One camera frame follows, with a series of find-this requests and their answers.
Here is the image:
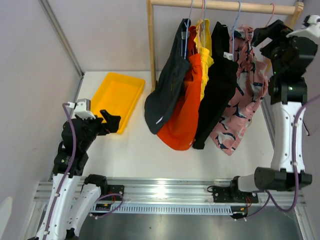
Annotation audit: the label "wooden clothes rack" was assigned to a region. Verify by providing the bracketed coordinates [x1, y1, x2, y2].
[146, 0, 304, 91]

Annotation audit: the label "pink hanger of orange shorts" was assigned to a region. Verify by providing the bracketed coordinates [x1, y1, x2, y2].
[195, 0, 206, 53]

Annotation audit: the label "blue hanger of navy shorts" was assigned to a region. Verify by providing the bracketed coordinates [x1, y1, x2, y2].
[183, 0, 194, 60]

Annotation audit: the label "dark navy shorts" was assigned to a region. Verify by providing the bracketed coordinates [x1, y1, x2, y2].
[144, 18, 191, 135]

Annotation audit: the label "black shorts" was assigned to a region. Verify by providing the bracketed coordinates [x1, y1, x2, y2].
[192, 22, 238, 150]

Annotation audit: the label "orange shorts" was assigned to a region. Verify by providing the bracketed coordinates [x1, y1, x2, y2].
[157, 25, 203, 151]

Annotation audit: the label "white slotted cable duct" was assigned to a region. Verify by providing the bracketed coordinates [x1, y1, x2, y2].
[72, 203, 232, 216]

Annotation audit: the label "yellow shorts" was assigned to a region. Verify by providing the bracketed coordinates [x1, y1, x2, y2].
[193, 19, 214, 101]

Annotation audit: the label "pink hanger of shark shorts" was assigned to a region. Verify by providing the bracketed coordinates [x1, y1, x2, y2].
[261, 3, 275, 48]

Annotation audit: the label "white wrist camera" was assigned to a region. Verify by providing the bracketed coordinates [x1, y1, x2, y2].
[67, 98, 96, 120]
[286, 15, 320, 42]

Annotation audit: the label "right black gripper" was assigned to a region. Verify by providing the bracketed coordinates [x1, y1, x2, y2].
[250, 20, 297, 76]

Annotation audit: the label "blue hanger of yellow shorts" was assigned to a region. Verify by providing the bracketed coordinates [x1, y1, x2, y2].
[202, 0, 208, 49]

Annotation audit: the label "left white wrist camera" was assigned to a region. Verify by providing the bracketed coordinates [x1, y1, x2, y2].
[67, 98, 96, 120]

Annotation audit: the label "aluminium mounting rail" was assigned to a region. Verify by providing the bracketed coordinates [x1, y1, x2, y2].
[33, 177, 294, 207]

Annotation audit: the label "blue hanger of black shorts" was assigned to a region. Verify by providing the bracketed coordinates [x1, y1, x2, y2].
[226, 1, 242, 62]

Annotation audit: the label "yellow plastic tray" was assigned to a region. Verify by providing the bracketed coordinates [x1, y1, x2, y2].
[91, 72, 145, 134]

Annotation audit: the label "pink shark print shorts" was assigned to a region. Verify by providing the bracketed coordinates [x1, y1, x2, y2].
[210, 25, 268, 156]

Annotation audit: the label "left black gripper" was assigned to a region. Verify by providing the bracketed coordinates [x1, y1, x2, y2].
[78, 109, 121, 150]

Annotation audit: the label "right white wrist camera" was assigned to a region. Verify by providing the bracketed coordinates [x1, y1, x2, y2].
[286, 15, 320, 42]

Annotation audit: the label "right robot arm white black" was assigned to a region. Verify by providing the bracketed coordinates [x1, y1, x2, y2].
[208, 15, 320, 203]

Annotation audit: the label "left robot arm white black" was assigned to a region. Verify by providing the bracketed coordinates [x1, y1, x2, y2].
[33, 110, 124, 240]

